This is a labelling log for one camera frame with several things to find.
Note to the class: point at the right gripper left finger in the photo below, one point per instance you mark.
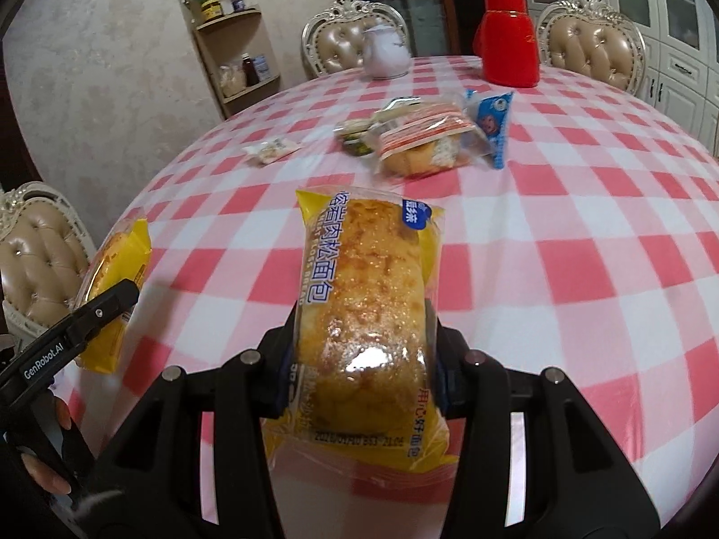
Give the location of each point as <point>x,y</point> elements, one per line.
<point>279,355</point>

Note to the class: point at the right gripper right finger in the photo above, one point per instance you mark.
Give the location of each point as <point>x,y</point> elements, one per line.
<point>447,349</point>

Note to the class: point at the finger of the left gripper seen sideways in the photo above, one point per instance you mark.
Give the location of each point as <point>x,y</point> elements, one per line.
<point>33,370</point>

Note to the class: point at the yellow meat floss bread package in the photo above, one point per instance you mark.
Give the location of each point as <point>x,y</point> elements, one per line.
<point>361,399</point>

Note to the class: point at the small yellow snack packet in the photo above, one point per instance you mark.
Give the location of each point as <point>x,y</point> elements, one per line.
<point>125,253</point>

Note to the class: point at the small white cracker packet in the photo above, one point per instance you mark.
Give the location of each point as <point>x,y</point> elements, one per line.
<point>268,151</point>

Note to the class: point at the orange striped bread package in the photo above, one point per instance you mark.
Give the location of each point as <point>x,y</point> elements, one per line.
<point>425,139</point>

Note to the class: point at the blue snack packet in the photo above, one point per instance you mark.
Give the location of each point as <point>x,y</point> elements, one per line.
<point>491,113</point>

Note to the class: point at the person's left hand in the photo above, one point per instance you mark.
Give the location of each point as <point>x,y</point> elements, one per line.
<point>49,420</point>

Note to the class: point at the beige tufted chair near left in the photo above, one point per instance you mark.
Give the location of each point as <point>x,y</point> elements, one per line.
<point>45,252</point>

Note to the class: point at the beige tufted chair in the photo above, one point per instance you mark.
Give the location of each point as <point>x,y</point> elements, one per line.
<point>45,252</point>
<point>333,40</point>
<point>592,38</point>

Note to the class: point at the red white checkered tablecloth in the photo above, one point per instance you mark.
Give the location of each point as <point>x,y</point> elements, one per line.
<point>595,250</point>

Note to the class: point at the dark bottle on shelf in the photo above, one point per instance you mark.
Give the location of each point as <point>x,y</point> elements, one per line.
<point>249,70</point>

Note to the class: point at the wooden corner shelf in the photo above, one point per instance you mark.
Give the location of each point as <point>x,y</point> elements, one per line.
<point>220,44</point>

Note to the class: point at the white ceramic teapot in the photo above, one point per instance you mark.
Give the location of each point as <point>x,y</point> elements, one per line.
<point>384,54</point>

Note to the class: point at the beige tufted chair far left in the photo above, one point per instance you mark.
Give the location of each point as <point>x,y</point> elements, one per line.
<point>333,40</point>

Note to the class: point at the red thermos jug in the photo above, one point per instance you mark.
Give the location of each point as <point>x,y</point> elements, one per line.
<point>505,41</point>

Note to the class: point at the beige tufted chair far right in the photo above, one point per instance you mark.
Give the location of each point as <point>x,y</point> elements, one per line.
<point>592,38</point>

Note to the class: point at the white glass door cabinet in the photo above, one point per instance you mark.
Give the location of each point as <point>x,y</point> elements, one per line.
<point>681,38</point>

